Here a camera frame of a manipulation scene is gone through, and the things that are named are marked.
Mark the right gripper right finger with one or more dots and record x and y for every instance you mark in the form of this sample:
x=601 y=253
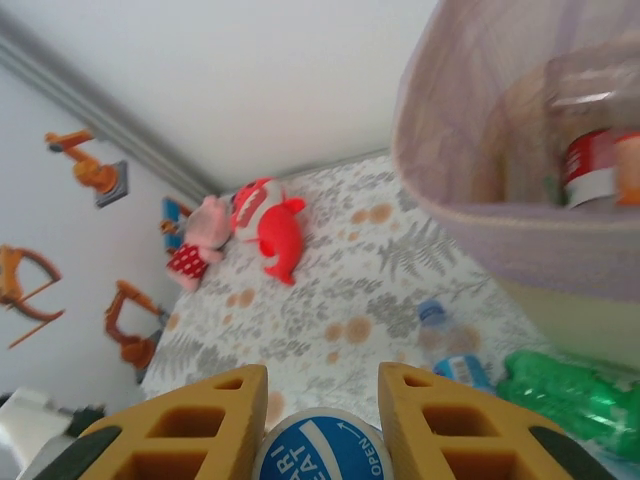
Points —
x=450 y=450

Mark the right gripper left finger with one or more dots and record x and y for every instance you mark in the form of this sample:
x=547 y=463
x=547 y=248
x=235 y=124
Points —
x=200 y=450

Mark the cartoon label blue cap bottle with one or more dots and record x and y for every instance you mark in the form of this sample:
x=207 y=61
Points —
x=460 y=367

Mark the blue label white cap bottle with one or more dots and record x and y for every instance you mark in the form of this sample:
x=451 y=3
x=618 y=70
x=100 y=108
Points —
x=320 y=450

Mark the red white label bottle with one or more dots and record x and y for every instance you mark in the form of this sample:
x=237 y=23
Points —
x=587 y=160

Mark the orange label orange cap bottle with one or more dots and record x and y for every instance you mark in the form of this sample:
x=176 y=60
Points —
x=629 y=170

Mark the cream mesh waste bin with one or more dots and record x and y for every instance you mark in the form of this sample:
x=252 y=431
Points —
x=525 y=250

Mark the green bottle yellow cap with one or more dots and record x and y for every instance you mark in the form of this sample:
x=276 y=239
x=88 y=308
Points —
x=565 y=400

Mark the pink pig plush toy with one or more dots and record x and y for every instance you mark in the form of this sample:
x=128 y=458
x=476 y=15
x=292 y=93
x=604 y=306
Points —
x=197 y=250

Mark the red shark plush toy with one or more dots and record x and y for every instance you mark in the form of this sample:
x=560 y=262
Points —
x=275 y=230

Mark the orange claw gripper sticker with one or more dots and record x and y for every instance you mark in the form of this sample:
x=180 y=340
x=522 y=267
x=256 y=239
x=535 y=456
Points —
x=15 y=280

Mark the blue conveyor wall sticker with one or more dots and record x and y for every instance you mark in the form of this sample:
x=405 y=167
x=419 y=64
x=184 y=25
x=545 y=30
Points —
x=172 y=225

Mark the aluminium frame post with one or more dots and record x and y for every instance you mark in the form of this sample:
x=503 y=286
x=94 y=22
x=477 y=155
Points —
x=100 y=115

